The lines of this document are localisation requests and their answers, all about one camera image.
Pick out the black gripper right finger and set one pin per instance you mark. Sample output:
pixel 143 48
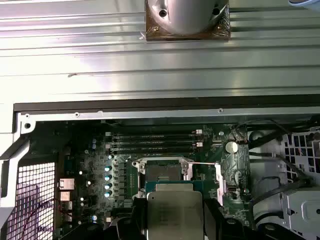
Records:
pixel 211 220

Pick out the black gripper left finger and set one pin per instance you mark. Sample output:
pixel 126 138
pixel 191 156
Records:
pixel 140 220

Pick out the silver-topped CPU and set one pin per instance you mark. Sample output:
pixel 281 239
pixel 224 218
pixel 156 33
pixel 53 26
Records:
pixel 172 212

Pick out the metal socket cover frame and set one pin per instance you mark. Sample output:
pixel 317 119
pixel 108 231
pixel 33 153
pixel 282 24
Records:
pixel 221 180

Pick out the CPU socket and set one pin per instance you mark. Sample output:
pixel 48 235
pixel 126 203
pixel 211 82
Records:
pixel 162 172

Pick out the black RAM slot white clip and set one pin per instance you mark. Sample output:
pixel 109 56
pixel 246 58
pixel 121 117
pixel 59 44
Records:
pixel 150 143
pixel 150 131

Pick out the silver-top capacitor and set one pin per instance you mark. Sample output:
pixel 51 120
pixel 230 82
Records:
pixel 108 186
pixel 108 178
pixel 109 193
pixel 107 168

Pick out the green motherboard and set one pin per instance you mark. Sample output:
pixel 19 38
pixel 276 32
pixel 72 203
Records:
pixel 212 160

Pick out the silver coin battery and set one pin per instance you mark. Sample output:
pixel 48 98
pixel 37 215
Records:
pixel 231 147

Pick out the metal I/O port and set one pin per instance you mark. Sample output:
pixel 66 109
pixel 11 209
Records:
pixel 67 183
pixel 65 196

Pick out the black PC case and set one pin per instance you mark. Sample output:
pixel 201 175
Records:
pixel 125 106

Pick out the pale blue rounded object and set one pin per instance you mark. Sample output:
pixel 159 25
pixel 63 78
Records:
pixel 305 3

